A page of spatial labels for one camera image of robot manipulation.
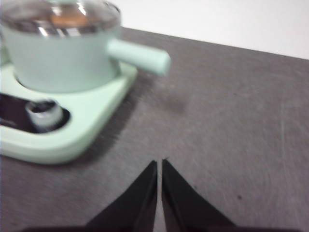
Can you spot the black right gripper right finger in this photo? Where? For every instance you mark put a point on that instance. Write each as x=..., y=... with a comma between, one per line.
x=183, y=212

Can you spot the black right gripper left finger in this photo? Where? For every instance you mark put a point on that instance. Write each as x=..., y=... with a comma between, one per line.
x=135, y=212

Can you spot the brown potato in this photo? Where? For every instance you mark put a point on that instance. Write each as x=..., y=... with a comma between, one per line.
x=70, y=19

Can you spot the glass lid with green knob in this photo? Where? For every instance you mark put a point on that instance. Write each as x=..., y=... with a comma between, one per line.
x=29, y=17

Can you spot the mint green steamer pot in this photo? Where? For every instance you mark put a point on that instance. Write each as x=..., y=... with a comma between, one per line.
x=60, y=62

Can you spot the mint green breakfast machine base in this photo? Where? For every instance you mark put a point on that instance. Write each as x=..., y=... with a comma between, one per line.
x=84, y=116

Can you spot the silver control knob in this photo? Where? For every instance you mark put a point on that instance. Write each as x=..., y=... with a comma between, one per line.
x=44, y=118

